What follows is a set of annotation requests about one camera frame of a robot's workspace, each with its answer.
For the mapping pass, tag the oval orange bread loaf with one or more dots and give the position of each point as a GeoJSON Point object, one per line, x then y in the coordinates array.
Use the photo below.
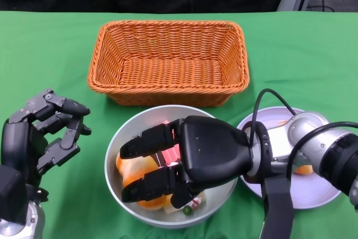
{"type": "Point", "coordinates": [134, 166]}

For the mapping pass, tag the yellow striped cake slice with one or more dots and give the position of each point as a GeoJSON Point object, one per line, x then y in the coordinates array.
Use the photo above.
{"type": "Point", "coordinates": [195, 202]}

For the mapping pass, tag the orange wicker basket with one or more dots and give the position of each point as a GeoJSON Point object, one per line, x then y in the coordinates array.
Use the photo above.
{"type": "Point", "coordinates": [167, 79]}

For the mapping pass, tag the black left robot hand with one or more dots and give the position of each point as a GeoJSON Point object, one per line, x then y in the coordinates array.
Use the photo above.
{"type": "Point", "coordinates": [19, 149]}

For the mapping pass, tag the lavender plate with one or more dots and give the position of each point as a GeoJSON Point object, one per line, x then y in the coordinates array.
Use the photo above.
{"type": "Point", "coordinates": [313, 194]}

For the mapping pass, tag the coral pink cake slice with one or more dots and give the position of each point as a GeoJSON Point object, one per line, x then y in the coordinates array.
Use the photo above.
{"type": "Point", "coordinates": [170, 156]}

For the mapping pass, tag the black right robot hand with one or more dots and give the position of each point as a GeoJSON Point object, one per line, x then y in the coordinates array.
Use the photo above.
{"type": "Point", "coordinates": [212, 149]}

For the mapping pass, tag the grey-green bowl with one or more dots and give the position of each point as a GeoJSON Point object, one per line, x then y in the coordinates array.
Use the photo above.
{"type": "Point", "coordinates": [126, 135]}

